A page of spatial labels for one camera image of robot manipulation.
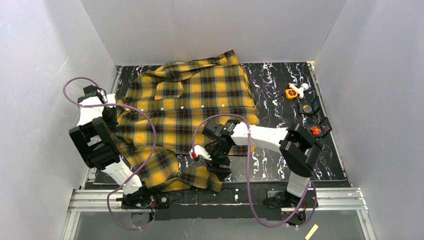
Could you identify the black tray lower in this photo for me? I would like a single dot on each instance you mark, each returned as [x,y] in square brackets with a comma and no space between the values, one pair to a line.
[321,129]

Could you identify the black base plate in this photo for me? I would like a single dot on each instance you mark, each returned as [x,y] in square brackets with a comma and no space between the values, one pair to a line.
[265,200]

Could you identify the black tray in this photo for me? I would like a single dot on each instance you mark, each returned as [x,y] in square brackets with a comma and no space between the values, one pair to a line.
[314,103]
[321,129]

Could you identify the black tray upper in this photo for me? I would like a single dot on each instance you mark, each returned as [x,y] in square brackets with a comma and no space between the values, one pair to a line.
[314,103]

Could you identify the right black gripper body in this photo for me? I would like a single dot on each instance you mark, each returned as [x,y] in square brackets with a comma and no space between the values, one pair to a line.
[218,167]

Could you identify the white round brooch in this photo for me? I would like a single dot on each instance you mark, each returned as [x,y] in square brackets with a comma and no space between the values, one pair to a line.
[307,109]

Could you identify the aluminium frame rail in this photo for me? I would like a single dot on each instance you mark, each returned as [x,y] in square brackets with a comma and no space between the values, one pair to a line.
[327,198]

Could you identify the yellow plaid flannel shirt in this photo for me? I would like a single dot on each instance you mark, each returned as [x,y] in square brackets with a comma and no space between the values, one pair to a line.
[162,114]

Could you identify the red gold brooch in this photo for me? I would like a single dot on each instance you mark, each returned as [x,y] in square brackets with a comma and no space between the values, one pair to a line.
[315,130]

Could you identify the tan tape strip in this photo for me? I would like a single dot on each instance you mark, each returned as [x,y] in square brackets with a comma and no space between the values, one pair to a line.
[311,232]

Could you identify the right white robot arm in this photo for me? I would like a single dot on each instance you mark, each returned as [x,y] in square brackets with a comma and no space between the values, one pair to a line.
[298,147]

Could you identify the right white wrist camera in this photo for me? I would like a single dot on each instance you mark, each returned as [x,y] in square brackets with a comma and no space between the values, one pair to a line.
[198,152]

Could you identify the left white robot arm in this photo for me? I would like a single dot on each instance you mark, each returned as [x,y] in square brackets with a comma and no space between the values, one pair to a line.
[95,140]

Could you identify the orange tape measure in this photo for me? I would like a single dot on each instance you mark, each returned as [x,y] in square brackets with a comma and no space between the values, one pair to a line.
[291,94]

